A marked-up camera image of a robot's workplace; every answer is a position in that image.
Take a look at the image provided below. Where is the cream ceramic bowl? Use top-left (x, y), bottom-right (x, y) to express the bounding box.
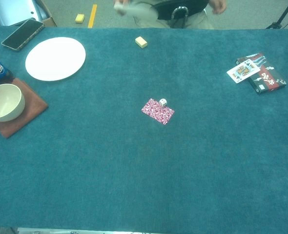
top-left (0, 83), bottom-right (26, 122)

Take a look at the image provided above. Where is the yellow rectangular block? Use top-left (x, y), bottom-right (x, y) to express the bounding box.
top-left (135, 36), bottom-right (148, 49)

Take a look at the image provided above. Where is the black smartphone in patterned case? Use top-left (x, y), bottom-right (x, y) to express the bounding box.
top-left (0, 18), bottom-right (45, 52)

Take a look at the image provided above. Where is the brown square cloth mat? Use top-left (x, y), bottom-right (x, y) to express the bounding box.
top-left (0, 78), bottom-right (49, 139)

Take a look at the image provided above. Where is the teal table cloth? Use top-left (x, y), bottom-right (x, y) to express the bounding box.
top-left (0, 25), bottom-right (288, 231)

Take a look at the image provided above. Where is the seated person in khaki trousers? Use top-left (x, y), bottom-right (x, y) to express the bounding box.
top-left (113, 0), bottom-right (228, 30)

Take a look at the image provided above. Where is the yellow floor tape strip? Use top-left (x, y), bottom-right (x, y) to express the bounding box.
top-left (87, 4), bottom-right (98, 28)

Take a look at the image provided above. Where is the white plastic panel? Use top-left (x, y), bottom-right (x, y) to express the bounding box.
top-left (0, 0), bottom-right (49, 26)

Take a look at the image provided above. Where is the king playing card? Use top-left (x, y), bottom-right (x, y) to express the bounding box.
top-left (226, 58), bottom-right (261, 84)

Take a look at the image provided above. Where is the red patterned playing card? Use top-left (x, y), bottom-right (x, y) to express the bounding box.
top-left (141, 98), bottom-right (176, 126)

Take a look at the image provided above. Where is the cardboard box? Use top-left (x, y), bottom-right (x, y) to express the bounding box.
top-left (0, 0), bottom-right (58, 27)

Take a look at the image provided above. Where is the black playing card box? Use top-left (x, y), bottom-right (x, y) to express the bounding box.
top-left (236, 52), bottom-right (288, 96)

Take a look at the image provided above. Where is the metal table frame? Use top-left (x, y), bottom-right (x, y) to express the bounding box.
top-left (11, 227), bottom-right (159, 234)

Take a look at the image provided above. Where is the black tripod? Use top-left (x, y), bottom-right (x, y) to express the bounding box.
top-left (265, 0), bottom-right (288, 30)

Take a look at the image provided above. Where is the white round plate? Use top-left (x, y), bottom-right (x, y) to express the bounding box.
top-left (25, 37), bottom-right (86, 82)

